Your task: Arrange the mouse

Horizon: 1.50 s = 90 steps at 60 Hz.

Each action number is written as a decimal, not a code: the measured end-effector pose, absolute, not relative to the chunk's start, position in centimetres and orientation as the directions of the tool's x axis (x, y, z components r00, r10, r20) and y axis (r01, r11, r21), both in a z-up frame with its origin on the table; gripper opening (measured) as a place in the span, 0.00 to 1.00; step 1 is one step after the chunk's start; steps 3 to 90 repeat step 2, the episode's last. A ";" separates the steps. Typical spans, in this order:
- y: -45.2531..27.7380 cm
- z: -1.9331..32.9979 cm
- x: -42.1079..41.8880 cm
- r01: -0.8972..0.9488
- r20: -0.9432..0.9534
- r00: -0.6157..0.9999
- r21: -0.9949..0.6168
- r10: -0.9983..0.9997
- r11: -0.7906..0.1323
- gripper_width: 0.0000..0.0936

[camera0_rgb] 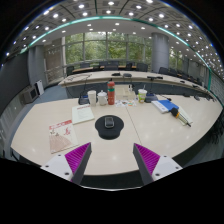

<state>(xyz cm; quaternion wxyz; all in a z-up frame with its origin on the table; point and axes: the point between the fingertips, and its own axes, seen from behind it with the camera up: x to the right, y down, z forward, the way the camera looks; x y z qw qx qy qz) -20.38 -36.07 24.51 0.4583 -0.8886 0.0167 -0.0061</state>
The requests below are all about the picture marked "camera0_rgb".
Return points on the white paper sheet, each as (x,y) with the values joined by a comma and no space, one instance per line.
(186,116)

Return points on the red and white magazine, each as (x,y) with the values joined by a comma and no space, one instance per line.
(61,136)

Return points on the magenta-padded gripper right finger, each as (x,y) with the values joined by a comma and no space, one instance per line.
(148,158)

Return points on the white lidded ceramic mug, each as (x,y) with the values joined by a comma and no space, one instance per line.
(102,99)

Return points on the white box appliance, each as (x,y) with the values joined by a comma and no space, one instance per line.
(29,95)

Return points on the colourful sticker sheet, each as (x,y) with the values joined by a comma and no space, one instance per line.
(126,103)

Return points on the blue and white book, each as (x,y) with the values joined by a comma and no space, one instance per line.
(165,106)

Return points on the white compartment box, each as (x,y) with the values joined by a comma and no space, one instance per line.
(124,92)

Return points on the black computer mouse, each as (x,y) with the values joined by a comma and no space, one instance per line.
(109,122)

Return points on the white paper document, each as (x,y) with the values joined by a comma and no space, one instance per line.
(82,114)

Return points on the dark conference chairs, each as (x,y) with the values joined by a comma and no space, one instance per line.
(141,67)

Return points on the ceiling lights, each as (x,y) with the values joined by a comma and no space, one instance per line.
(111,3)

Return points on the red bottle with green band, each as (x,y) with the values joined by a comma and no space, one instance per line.
(111,93)

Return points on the black gooseneck microphone unit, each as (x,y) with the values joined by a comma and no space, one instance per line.
(83,99)
(150,97)

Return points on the black handheld microphone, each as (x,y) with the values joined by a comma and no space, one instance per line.
(175,112)

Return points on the black mouse pad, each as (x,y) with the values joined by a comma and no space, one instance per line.
(109,132)

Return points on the white leaning board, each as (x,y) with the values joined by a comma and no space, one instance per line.
(40,87)

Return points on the green printed cup with straw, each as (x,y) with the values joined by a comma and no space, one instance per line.
(142,96)

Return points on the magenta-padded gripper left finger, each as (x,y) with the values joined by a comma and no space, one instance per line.
(77,156)

